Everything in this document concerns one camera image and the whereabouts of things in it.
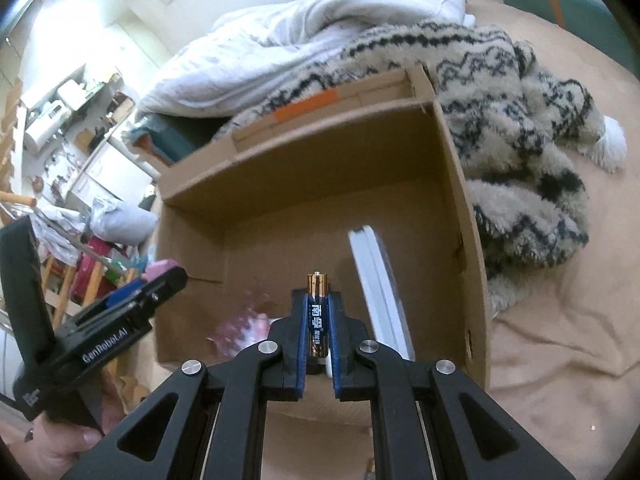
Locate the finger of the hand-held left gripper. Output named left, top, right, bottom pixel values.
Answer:
left=75, top=279, right=148, bottom=325
left=127, top=267, right=188, bottom=312

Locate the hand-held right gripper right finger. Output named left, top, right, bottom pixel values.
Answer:
left=325, top=292, right=576, bottom=480

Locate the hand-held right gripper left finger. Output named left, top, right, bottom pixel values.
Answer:
left=60, top=287, right=313, bottom=480

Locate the pink rounded object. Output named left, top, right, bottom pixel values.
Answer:
left=141, top=258, right=179, bottom=282

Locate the black and gold battery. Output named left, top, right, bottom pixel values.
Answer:
left=306, top=271, right=331, bottom=361

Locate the pink clear packet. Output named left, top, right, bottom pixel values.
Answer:
left=207, top=300, right=283, bottom=356

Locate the white case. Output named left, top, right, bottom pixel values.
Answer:
left=347, top=225, right=416, bottom=361

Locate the cardboard box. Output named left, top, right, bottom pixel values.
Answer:
left=152, top=62, right=493, bottom=426

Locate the person's left hand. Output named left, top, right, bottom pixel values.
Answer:
left=22, top=374, right=126, bottom=476

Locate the pink bag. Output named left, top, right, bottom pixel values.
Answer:
left=70, top=237, right=116, bottom=306

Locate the wooden chair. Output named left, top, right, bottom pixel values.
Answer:
left=42, top=252, right=108, bottom=331

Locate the white plastic bag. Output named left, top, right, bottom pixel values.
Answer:
left=92, top=197, right=158, bottom=246

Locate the crumpled brown paper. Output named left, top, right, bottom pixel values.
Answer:
left=117, top=372, right=146, bottom=413

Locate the cream bedside cabinet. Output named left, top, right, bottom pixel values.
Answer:
left=67, top=137, right=161, bottom=206

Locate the teal cushion with orange tape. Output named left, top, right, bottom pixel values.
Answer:
left=122, top=112, right=226, bottom=173

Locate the cluttered kitchen counter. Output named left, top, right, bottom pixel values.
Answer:
left=20, top=62, right=136, bottom=161

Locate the beige bed sheet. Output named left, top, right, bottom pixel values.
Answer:
left=107, top=0, right=640, bottom=480

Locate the white duvet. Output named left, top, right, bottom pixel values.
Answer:
left=135, top=0, right=476, bottom=121

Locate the black patterned fuzzy blanket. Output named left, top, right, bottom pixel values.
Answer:
left=215, top=20, right=628, bottom=321

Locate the teal pillow with orange stripe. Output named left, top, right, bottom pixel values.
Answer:
left=495, top=0, right=621, bottom=68

